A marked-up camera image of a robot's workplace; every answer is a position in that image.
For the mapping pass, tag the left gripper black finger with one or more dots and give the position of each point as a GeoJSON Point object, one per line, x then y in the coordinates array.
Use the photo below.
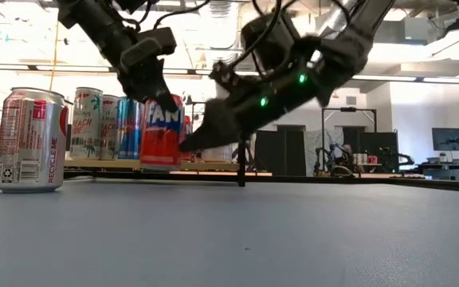
{"type": "Point", "coordinates": [167, 103]}

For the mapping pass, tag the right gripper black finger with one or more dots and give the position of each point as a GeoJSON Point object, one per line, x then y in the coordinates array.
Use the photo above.
{"type": "Point", "coordinates": [217, 127]}

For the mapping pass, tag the silver Diet Coke can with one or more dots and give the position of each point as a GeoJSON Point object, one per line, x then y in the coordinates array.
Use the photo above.
{"type": "Point", "coordinates": [30, 143]}
{"type": "Point", "coordinates": [217, 153]}

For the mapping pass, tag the red Fanta soda can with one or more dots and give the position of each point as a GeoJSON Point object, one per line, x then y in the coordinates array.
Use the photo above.
{"type": "Point", "coordinates": [159, 139]}
{"type": "Point", "coordinates": [187, 125]}

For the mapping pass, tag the blue silver Red Bull can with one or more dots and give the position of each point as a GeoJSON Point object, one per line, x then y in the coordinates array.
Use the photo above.
{"type": "Point", "coordinates": [130, 131]}

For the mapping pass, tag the white Celsius energy drink can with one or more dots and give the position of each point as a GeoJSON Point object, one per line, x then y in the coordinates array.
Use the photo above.
{"type": "Point", "coordinates": [110, 131]}
{"type": "Point", "coordinates": [86, 131]}

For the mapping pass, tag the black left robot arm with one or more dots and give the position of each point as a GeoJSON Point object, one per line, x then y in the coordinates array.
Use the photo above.
{"type": "Point", "coordinates": [102, 28]}

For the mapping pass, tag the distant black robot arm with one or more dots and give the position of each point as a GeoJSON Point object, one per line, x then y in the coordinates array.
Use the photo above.
{"type": "Point", "coordinates": [323, 159]}

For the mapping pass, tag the black ceiling dome device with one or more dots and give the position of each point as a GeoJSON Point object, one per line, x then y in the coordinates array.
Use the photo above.
{"type": "Point", "coordinates": [187, 99]}

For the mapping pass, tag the linear ceiling light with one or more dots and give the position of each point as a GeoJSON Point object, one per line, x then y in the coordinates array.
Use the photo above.
{"type": "Point", "coordinates": [74, 69]}
{"type": "Point", "coordinates": [177, 71]}
{"type": "Point", "coordinates": [381, 77]}
{"type": "Point", "coordinates": [452, 80]}

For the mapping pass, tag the wooden tray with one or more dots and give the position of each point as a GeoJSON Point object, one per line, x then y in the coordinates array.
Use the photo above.
{"type": "Point", "coordinates": [205, 165]}

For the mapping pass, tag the yellow hanging pendant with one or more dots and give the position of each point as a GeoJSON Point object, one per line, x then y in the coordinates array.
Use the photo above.
{"type": "Point", "coordinates": [335, 95]}

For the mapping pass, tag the black partition panel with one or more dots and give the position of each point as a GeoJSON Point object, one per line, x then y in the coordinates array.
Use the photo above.
{"type": "Point", "coordinates": [279, 151]}

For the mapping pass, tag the grey hanging cloth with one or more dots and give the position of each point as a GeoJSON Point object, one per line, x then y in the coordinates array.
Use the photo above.
{"type": "Point", "coordinates": [313, 147]}

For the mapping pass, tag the person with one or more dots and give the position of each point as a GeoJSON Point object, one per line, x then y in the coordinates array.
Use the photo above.
{"type": "Point", "coordinates": [347, 151]}

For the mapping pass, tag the dark rounded desk object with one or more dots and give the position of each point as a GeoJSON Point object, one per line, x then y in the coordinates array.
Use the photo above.
{"type": "Point", "coordinates": [341, 171]}

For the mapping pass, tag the dark computer monitor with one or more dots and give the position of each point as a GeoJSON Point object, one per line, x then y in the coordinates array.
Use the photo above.
{"type": "Point", "coordinates": [449, 138]}

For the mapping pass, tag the cluttered office desk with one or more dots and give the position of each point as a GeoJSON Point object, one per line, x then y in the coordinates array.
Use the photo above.
{"type": "Point", "coordinates": [444, 171]}

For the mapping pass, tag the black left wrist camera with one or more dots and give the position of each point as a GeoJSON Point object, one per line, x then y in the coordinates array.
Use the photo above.
{"type": "Point", "coordinates": [150, 44]}

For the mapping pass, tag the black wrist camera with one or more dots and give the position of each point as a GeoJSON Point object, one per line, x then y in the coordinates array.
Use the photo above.
{"type": "Point", "coordinates": [150, 44]}
{"type": "Point", "coordinates": [269, 40]}

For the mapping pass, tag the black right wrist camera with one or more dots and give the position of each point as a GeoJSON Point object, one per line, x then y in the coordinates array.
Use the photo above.
{"type": "Point", "coordinates": [269, 40]}

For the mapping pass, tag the grey wall vent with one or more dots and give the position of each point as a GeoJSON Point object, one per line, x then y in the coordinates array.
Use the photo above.
{"type": "Point", "coordinates": [351, 100]}

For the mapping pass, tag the silver ventilation duct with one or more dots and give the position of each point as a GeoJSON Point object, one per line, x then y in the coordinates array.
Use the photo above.
{"type": "Point", "coordinates": [219, 8]}
{"type": "Point", "coordinates": [333, 20]}

